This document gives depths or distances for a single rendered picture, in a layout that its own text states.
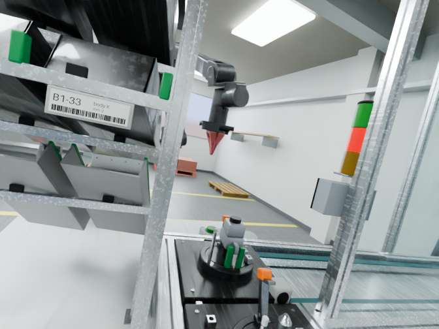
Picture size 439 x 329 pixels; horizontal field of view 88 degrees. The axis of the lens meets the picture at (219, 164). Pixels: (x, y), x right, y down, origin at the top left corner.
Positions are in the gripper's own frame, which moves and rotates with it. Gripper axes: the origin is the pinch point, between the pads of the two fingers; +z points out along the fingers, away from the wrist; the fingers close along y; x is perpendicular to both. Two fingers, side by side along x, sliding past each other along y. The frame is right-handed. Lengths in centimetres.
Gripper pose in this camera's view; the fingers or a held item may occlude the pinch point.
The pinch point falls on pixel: (211, 152)
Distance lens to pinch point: 72.6
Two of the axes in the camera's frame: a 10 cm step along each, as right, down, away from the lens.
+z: -1.9, 9.8, 0.9
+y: 9.5, 1.6, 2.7
